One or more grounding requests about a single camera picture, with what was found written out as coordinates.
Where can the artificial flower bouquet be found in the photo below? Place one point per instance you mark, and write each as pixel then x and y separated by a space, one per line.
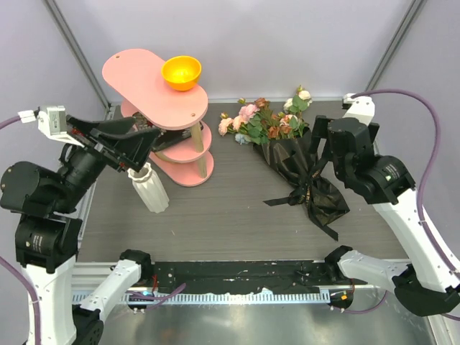
pixel 257 123

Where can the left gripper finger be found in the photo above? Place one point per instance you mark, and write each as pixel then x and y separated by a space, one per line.
pixel 131 150
pixel 89 128

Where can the white ribbed vase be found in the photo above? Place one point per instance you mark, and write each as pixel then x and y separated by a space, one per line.
pixel 149 188

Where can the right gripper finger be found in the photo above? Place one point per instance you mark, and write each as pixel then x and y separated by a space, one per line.
pixel 333 158
pixel 319 132

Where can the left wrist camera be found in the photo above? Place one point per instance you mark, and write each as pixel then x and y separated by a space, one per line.
pixel 51 121

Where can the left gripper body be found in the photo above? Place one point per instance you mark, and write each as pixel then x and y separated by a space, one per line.
pixel 106 151

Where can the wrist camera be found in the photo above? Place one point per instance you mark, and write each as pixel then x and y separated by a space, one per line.
pixel 361 107
pixel 51 121

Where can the pink tiered shelf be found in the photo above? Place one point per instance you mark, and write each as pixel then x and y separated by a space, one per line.
pixel 135 74

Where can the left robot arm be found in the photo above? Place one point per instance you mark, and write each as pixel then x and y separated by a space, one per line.
pixel 46 239

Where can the orange bowl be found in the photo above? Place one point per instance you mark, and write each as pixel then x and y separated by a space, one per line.
pixel 182 72

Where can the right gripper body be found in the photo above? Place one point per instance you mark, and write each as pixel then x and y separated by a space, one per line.
pixel 371 129

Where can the white cable duct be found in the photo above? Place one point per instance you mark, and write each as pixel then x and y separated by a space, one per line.
pixel 264 297

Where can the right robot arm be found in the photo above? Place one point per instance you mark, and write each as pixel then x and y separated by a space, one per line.
pixel 428 285

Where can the black wrapping paper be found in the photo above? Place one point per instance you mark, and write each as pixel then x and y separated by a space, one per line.
pixel 305 176

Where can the black ribbon gold lettering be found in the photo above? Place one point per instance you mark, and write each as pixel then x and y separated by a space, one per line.
pixel 305 194

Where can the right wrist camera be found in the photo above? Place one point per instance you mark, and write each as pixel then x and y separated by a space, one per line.
pixel 361 107

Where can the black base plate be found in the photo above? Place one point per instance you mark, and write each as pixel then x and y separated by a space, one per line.
pixel 245 277

